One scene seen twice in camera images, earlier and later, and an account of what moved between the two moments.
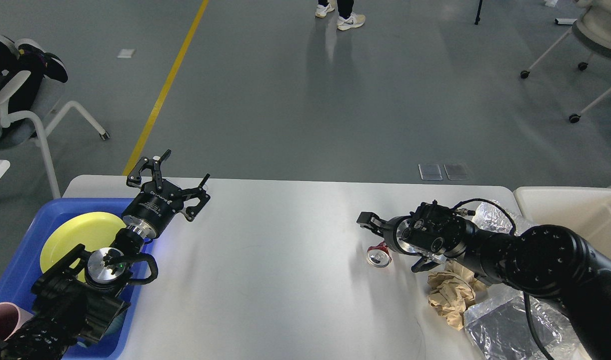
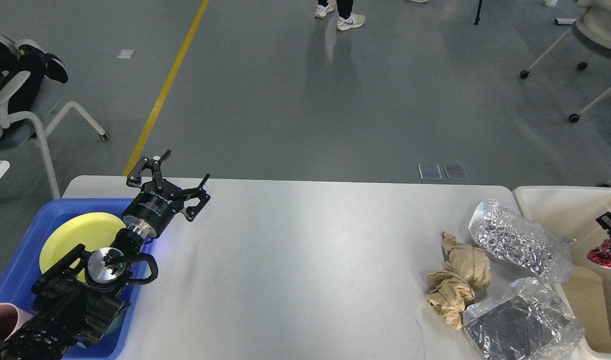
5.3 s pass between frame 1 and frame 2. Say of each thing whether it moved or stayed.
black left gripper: stayed
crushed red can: moved
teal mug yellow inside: stayed
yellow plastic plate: stayed
